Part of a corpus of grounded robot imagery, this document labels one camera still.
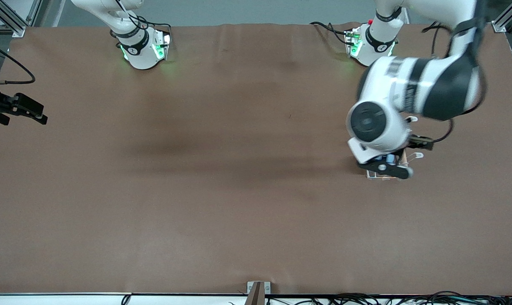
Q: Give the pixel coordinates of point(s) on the blue plastic cup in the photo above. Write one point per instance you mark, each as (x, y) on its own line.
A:
(389, 160)

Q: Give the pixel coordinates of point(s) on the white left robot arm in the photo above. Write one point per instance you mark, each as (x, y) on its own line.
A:
(433, 84)

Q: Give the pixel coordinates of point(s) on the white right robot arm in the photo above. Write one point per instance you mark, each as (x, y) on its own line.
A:
(141, 55)

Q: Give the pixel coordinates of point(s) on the brown paper table cover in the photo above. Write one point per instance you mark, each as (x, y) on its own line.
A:
(196, 190)

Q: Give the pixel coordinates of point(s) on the aluminium frame profile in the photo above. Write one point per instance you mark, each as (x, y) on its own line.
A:
(16, 27)
(502, 22)

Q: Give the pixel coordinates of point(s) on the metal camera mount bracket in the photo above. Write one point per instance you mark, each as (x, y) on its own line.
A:
(258, 292)

